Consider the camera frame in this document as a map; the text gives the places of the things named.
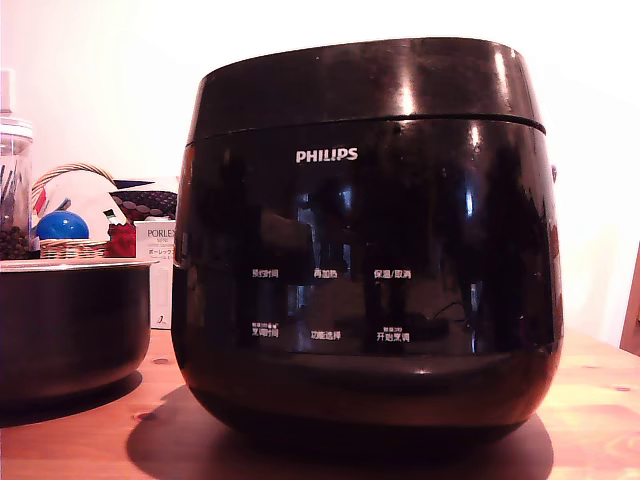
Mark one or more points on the woven wicker basket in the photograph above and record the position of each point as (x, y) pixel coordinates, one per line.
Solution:
(75, 247)

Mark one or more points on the red pouch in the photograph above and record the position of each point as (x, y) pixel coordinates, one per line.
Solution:
(121, 240)

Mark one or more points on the clear glass jar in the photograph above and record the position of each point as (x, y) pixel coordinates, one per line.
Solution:
(12, 200)

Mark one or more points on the white Porlex box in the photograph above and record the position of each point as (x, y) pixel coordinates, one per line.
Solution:
(160, 280)

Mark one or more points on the black inner cooking pot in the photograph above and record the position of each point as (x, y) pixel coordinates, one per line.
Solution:
(70, 325)

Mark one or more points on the black Philips rice cooker body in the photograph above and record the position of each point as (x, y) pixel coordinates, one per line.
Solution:
(370, 300)

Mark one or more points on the black rice cooker lid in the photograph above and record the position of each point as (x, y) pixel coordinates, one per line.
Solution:
(360, 85)

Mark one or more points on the blue ball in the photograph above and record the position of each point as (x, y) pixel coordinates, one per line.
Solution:
(62, 225)

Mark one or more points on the white printed cloth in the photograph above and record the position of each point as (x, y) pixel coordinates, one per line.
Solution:
(80, 197)

